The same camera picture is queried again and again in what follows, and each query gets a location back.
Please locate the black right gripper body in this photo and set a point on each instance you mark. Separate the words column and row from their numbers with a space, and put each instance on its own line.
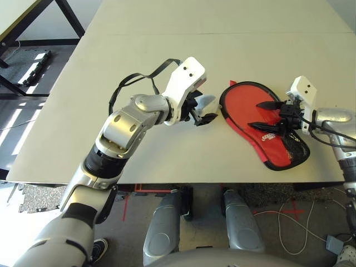
column 290, row 116

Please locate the black metal table frame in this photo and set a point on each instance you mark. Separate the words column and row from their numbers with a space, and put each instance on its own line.
column 71, row 19

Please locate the speckled grey foam mat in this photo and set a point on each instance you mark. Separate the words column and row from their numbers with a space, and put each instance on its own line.
column 39, row 198

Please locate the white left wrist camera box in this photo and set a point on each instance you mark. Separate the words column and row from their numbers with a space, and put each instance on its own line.
column 183, row 80

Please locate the dark speckled foam mat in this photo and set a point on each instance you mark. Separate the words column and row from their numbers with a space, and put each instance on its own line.
column 267, row 194

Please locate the grey robot right leg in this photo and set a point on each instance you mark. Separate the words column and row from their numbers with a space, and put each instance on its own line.
column 242, row 222

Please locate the grey foot pedal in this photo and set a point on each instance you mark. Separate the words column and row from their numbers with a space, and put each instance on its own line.
column 335, row 243

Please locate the white perforated shoe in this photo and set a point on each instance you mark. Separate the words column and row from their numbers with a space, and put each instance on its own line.
column 347, row 256

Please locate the grey robot left leg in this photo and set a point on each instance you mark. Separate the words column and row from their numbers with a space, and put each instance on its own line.
column 161, row 228

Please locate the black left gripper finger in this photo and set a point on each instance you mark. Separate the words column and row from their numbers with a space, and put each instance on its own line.
column 205, row 119
column 198, row 94

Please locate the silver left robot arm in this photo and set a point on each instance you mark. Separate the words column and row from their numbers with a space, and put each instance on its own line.
column 122, row 125

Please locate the grey robot leg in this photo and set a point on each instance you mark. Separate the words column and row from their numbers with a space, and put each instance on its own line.
column 161, row 228
column 242, row 222

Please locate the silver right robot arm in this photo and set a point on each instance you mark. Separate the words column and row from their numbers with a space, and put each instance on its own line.
column 332, row 116

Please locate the black support post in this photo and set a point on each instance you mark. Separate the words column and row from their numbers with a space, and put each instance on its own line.
column 187, row 205

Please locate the pale side table top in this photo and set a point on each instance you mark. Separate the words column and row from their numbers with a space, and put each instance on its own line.
column 12, row 14

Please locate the black white sneaker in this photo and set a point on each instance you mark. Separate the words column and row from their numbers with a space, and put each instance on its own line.
column 99, row 249

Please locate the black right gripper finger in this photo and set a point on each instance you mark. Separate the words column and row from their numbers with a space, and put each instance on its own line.
column 271, row 105
column 267, row 126

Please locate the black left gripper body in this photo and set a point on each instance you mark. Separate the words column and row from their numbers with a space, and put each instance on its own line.
column 190, row 109

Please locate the grey robot torso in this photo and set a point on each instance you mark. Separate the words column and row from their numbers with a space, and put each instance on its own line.
column 222, row 258

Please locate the red black paddle case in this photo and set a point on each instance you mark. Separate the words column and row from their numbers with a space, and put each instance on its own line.
column 244, row 103

